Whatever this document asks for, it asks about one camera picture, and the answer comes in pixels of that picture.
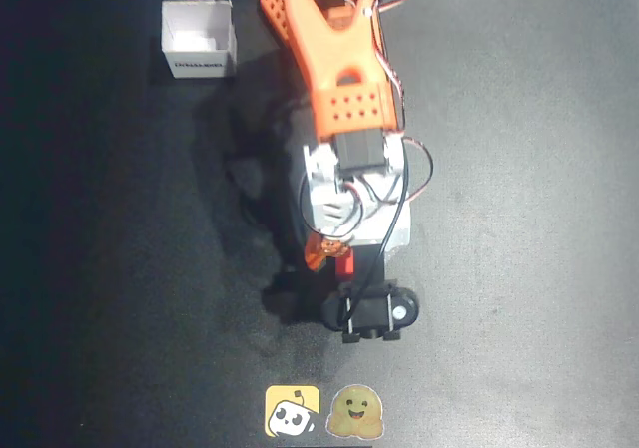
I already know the yellow robot face sticker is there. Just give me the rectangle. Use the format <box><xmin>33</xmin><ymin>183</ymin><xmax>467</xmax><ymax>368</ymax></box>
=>
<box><xmin>264</xmin><ymin>384</ymin><xmax>321</xmax><ymax>438</ymax></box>

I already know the smiling hugging face sticker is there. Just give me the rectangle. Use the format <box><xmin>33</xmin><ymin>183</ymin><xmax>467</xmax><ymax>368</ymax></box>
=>
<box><xmin>325</xmin><ymin>383</ymin><xmax>384</xmax><ymax>440</ymax></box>

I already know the white cardboard box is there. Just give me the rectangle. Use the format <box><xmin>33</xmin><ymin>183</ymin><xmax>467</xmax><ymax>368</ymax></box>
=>
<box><xmin>160</xmin><ymin>0</ymin><xmax>238</xmax><ymax>80</ymax></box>

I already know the black camera cable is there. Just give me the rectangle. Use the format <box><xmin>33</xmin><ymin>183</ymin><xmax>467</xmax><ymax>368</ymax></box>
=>
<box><xmin>346</xmin><ymin>138</ymin><xmax>411</xmax><ymax>322</ymax></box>

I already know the black webcam on mount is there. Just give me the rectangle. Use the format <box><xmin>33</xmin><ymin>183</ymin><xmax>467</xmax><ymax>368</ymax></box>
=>
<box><xmin>319</xmin><ymin>245</ymin><xmax>419</xmax><ymax>343</ymax></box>

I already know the white servo cable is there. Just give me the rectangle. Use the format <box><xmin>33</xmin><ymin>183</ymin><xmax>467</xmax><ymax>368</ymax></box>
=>
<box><xmin>343</xmin><ymin>0</ymin><xmax>435</xmax><ymax>205</ymax></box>

